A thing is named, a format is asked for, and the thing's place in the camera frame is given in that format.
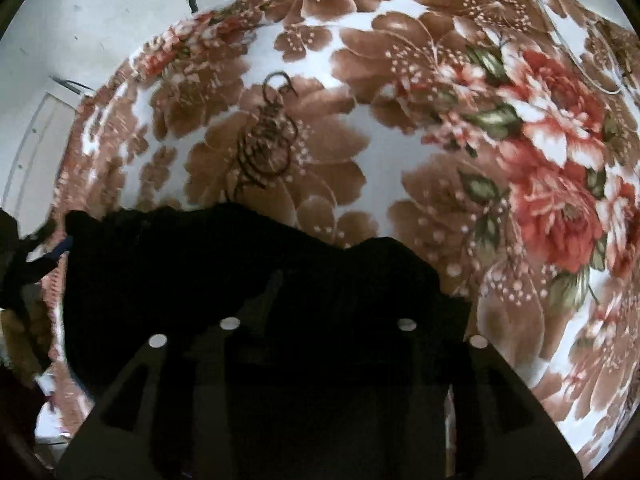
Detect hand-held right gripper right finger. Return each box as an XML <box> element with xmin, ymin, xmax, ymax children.
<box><xmin>394</xmin><ymin>316</ymin><xmax>584</xmax><ymax>480</ymax></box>

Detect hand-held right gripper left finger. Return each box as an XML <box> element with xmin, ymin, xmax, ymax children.
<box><xmin>55</xmin><ymin>270</ymin><xmax>284</xmax><ymax>480</ymax></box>

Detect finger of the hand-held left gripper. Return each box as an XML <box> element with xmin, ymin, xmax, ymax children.
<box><xmin>22</xmin><ymin>222</ymin><xmax>76</xmax><ymax>275</ymax></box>

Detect blue and black hooded jacket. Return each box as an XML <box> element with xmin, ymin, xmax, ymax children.
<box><xmin>64</xmin><ymin>204</ymin><xmax>476</xmax><ymax>480</ymax></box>

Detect white wooden headboard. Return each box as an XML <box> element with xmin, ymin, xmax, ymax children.
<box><xmin>0</xmin><ymin>90</ymin><xmax>83</xmax><ymax>211</ymax></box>

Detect black thread tangle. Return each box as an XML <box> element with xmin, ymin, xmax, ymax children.
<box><xmin>232</xmin><ymin>71</ymin><xmax>301</xmax><ymax>201</ymax></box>

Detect brown floral blanket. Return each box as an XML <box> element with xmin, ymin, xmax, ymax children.
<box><xmin>50</xmin><ymin>0</ymin><xmax>640</xmax><ymax>476</ymax></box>

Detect thin black cable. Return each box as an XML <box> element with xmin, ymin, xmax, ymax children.
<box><xmin>50</xmin><ymin>76</ymin><xmax>95</xmax><ymax>95</ymax></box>

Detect thin white cable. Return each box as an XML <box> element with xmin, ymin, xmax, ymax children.
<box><xmin>537</xmin><ymin>0</ymin><xmax>632</xmax><ymax>96</ymax></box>

